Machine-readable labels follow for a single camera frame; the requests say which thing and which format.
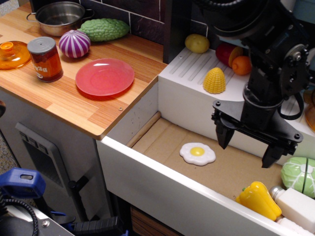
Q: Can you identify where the green toy cabbage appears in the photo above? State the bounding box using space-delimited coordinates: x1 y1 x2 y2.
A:
281 157 315 199

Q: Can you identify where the wooden toy counter top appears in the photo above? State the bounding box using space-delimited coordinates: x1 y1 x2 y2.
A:
0 1 168 141

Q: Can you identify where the red toy apple half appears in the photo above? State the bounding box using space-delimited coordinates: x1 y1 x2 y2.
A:
216 43 244 68

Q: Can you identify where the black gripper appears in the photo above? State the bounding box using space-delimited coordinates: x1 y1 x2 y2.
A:
212 100 303 168

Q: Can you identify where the steel cooking pot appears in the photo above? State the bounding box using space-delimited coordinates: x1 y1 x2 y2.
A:
26 1 95 37

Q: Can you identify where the yellow toy potato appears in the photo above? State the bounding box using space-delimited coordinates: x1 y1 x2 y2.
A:
185 34 210 54

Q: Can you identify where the white toy bottle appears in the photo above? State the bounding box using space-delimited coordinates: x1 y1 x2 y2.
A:
269 186 315 234

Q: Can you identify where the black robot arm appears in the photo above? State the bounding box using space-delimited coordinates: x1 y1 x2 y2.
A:
196 0 313 168

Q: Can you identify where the pink plastic plate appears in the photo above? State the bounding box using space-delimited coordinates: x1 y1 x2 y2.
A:
75 59 134 96

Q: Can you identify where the orange transparent pot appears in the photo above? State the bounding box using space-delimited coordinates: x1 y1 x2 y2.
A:
303 89 315 132

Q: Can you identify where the toy fried egg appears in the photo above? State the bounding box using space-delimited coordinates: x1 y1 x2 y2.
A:
179 143 216 166

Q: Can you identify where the black braided cable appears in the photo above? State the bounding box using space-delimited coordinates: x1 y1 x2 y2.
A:
0 198 39 236

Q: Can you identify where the toy bean can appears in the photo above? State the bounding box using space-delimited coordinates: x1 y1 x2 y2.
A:
27 36 63 83

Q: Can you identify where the white toy sink unit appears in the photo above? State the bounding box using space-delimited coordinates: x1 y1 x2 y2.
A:
96 47 315 236

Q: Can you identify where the yellow toy corn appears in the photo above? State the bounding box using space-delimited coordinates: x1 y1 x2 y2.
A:
203 67 226 94

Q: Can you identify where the white block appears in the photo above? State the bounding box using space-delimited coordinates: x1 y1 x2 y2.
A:
276 218 314 236

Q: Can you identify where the orange transparent pot lid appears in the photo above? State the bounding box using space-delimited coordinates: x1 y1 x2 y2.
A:
0 41 31 71

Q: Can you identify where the toy orange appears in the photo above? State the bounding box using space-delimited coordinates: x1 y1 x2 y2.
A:
232 56 252 75

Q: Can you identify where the yellow toy bell pepper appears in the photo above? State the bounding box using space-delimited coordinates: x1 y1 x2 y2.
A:
236 181 282 221

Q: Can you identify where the purple striped toy onion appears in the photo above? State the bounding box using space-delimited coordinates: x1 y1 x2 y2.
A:
59 30 91 59

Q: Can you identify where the grey toy oven door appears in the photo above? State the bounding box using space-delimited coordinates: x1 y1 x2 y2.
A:
15 123 89 221

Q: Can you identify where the green toy bitter gourd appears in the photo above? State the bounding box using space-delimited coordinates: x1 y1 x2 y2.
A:
78 18 130 42

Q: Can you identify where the blue clamp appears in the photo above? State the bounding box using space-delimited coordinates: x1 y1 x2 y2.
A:
0 168 46 199

